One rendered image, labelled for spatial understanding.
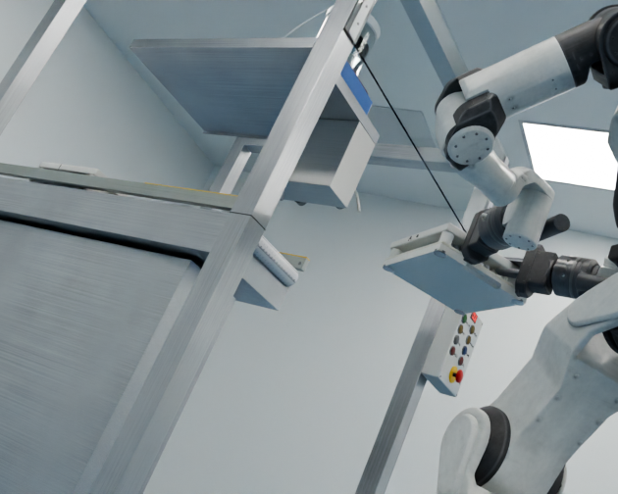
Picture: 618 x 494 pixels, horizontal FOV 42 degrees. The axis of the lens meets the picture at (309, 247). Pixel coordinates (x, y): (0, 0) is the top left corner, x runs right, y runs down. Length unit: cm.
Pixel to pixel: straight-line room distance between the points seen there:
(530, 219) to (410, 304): 417
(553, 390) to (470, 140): 42
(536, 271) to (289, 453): 398
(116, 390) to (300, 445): 384
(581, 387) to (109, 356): 102
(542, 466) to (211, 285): 71
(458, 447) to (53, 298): 111
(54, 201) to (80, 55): 369
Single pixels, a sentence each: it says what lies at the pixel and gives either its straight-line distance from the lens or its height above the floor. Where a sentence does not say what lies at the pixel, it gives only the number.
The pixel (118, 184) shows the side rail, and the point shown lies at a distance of 206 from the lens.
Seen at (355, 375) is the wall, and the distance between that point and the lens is 558.
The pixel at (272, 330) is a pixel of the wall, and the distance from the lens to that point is 596.
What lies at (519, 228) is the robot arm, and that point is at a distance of 151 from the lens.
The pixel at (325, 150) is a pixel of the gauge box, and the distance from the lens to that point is 205.
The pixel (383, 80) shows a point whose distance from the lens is 202.
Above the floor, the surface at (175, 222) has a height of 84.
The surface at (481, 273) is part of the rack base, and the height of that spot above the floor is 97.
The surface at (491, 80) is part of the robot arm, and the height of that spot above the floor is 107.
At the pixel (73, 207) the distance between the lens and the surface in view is 213.
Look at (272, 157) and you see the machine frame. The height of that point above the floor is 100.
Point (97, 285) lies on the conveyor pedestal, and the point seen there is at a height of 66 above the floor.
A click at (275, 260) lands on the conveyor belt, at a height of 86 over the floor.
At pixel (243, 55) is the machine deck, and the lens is 204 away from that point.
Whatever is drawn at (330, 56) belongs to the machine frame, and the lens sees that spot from 184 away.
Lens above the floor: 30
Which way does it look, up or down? 19 degrees up
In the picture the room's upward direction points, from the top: 24 degrees clockwise
